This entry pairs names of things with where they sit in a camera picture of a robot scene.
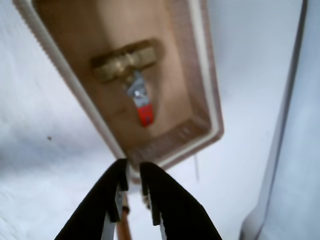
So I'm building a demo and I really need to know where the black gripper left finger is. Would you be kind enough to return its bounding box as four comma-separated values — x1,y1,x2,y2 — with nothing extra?
54,158,130,240

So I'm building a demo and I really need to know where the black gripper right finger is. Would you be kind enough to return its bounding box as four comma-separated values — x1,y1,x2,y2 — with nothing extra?
139,161,223,240

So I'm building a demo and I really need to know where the brass ball valve red handle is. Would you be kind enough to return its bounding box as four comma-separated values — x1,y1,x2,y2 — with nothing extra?
90,41,157,128

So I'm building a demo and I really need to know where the ribbed wooden box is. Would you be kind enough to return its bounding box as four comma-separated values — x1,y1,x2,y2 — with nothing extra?
12,0,225,186

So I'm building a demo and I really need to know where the copper pipe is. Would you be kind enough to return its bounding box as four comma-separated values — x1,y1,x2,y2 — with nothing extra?
116,193,133,240

